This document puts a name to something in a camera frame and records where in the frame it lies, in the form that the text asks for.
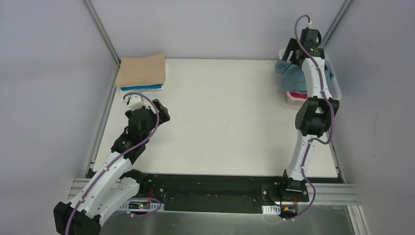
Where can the folded tan t shirt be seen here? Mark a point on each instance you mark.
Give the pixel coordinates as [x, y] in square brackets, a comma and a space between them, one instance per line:
[141, 71]

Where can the aluminium front rail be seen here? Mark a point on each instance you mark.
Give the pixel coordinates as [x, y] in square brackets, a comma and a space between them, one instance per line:
[327, 194]

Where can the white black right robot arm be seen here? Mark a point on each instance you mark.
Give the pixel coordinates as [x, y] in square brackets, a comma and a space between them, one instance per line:
[315, 116]

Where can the right aluminium frame post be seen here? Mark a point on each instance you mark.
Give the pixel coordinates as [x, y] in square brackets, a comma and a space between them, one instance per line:
[336, 21]

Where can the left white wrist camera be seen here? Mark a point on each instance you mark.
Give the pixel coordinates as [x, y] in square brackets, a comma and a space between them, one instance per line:
[133, 101]

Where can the left aluminium frame post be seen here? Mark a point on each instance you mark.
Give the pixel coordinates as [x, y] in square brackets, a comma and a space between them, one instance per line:
[101, 30]

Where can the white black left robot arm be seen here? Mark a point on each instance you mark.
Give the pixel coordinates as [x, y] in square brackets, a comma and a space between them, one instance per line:
[116, 181]

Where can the right controller circuit board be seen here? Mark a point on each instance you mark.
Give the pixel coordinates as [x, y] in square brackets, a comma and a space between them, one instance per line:
[289, 210]

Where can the folded blue white t shirt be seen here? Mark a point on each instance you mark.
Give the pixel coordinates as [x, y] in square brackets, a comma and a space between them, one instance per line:
[139, 89]

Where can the white plastic laundry basket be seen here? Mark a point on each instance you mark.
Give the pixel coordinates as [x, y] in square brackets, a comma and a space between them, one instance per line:
[333, 89]

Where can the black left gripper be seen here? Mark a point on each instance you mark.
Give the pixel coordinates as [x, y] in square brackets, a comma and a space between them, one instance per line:
[160, 110]

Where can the aluminium frame post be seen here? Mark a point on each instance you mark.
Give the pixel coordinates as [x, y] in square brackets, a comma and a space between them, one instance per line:
[336, 21]
[101, 30]

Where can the grey-blue t shirt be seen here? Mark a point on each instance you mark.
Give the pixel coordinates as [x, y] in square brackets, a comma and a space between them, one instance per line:
[293, 78]

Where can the left controller circuit board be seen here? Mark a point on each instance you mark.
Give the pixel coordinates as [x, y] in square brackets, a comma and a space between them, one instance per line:
[139, 205]

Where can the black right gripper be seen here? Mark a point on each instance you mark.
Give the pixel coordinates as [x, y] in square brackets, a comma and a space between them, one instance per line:
[288, 54]

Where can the pink red t shirt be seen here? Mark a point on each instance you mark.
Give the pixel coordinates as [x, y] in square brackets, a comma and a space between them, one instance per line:
[297, 96]

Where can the controller circuit board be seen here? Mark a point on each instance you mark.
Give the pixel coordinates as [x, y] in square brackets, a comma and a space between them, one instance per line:
[139, 205]
[289, 210]

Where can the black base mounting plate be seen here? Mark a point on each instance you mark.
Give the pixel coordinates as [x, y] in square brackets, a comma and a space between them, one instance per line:
[224, 194]

